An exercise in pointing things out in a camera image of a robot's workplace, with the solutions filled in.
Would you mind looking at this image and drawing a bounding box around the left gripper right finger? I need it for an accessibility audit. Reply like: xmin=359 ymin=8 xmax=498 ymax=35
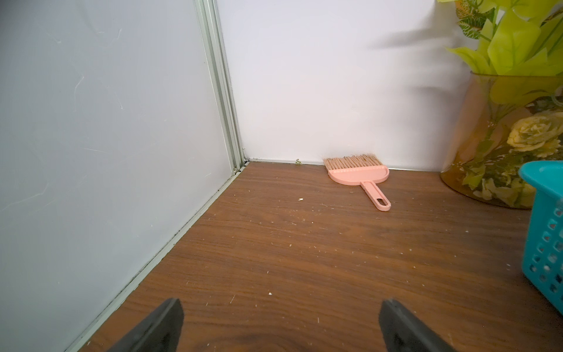
xmin=378 ymin=299 xmax=456 ymax=352

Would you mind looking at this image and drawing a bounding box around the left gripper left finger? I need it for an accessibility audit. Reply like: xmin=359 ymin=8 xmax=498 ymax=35
xmin=108 ymin=298 xmax=184 ymax=352

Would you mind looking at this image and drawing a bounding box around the teal plastic basket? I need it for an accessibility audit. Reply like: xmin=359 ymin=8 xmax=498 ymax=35
xmin=519 ymin=161 xmax=562 ymax=312

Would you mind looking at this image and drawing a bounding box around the pink hand brush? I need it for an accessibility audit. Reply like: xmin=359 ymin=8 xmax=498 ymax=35
xmin=323 ymin=154 xmax=391 ymax=212

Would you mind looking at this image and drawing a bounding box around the artificial plant in vase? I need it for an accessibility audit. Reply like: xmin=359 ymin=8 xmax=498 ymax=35
xmin=441 ymin=1 xmax=562 ymax=209

